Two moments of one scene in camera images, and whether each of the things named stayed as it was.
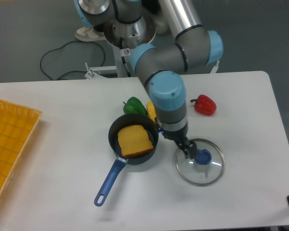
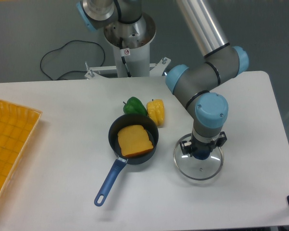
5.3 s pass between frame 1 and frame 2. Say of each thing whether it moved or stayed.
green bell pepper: stayed
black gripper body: moved
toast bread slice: stayed
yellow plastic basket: stayed
